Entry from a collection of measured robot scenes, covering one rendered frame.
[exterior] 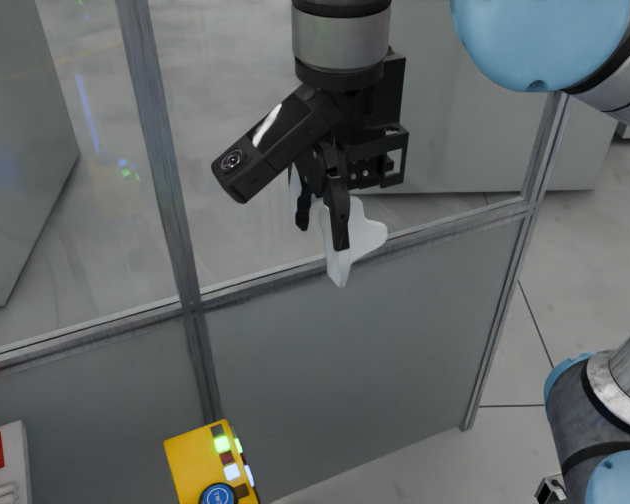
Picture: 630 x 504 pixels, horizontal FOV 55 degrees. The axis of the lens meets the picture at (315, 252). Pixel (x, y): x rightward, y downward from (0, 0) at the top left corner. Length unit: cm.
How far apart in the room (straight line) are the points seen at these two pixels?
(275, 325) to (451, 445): 104
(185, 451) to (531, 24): 79
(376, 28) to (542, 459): 196
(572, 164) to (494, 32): 300
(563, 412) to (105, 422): 98
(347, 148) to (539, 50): 23
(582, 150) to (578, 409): 253
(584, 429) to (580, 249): 233
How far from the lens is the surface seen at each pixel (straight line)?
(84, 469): 158
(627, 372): 78
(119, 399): 141
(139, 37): 94
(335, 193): 50
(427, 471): 217
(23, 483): 126
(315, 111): 48
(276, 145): 48
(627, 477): 77
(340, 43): 46
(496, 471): 222
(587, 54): 32
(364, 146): 51
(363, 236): 55
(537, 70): 31
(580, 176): 336
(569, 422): 83
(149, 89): 97
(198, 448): 95
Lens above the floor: 188
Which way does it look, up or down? 42 degrees down
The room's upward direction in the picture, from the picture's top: straight up
